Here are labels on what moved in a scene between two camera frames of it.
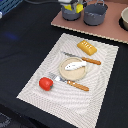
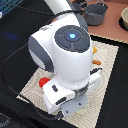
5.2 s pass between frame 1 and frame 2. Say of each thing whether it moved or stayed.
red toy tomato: stayed
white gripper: moved
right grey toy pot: stayed
